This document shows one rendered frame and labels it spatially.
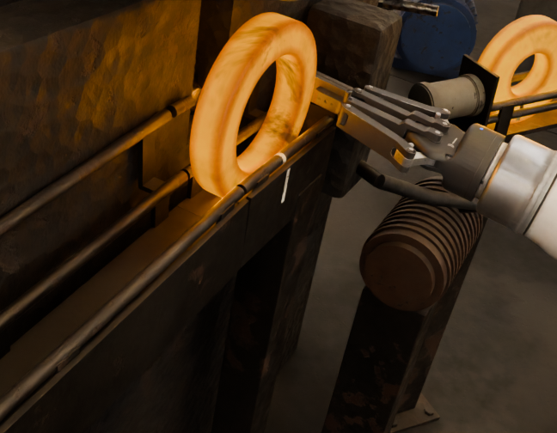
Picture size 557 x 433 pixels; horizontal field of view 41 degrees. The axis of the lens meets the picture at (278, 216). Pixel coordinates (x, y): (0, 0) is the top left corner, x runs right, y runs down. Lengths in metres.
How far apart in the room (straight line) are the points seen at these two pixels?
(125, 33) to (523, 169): 0.39
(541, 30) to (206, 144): 0.58
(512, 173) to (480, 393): 0.92
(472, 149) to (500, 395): 0.94
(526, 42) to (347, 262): 0.89
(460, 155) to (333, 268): 1.07
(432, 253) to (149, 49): 0.51
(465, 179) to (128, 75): 0.34
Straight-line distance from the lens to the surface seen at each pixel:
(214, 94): 0.67
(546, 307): 1.92
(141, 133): 0.67
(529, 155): 0.77
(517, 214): 0.77
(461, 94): 1.06
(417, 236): 1.02
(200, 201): 0.76
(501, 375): 1.69
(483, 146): 0.77
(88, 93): 0.61
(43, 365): 0.54
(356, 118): 0.78
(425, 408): 1.53
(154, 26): 0.66
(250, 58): 0.67
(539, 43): 1.12
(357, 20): 0.90
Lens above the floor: 1.09
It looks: 34 degrees down
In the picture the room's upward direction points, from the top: 11 degrees clockwise
